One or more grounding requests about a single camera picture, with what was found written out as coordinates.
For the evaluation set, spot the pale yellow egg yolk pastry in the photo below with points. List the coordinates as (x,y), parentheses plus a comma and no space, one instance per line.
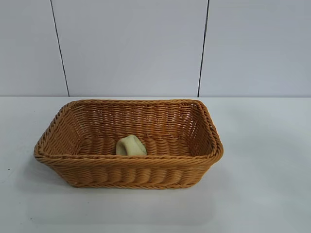
(132,145)

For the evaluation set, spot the brown woven wicker basket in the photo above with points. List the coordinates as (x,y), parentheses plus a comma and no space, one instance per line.
(133,170)

